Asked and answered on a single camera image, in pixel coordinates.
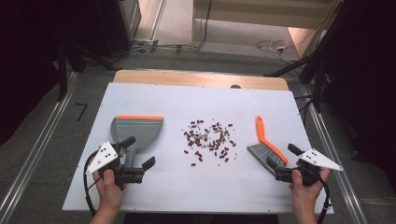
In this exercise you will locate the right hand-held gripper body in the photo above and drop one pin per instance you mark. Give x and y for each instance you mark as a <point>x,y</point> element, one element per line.
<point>317,160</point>

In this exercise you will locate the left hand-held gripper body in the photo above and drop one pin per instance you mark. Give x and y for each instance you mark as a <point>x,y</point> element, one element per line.
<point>102,157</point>

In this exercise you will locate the grey dustpan with orange edge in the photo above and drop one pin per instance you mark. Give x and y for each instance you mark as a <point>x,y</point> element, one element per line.
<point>140,130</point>

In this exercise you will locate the orange brush with grey bristles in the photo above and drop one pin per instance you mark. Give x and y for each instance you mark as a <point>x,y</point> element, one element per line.
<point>261,130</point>

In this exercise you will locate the group of red beans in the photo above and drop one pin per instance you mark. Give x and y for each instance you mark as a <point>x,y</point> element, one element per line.
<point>197,143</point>

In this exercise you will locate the person's left hand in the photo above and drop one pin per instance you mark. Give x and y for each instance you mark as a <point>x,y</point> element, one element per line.
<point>109,194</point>

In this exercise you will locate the person's right hand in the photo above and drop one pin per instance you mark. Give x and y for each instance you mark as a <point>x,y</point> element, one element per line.
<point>305,197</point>

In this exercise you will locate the white table board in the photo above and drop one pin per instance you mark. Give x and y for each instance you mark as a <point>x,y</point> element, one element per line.
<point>186,186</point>

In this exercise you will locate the black metal stand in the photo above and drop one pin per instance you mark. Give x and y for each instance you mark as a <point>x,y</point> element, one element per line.
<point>62,77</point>
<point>318,87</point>

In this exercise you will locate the wooden table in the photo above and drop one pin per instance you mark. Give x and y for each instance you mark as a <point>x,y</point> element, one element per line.
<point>186,79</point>

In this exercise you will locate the dark cabinet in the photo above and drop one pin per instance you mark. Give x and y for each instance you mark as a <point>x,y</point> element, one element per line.
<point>120,25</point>

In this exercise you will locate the aluminium floor rail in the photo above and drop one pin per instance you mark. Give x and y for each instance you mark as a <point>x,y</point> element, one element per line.
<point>157,21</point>
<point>336,161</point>
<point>37,152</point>

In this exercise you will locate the light wooden furniture frame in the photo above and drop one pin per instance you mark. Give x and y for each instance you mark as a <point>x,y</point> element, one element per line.
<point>249,15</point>

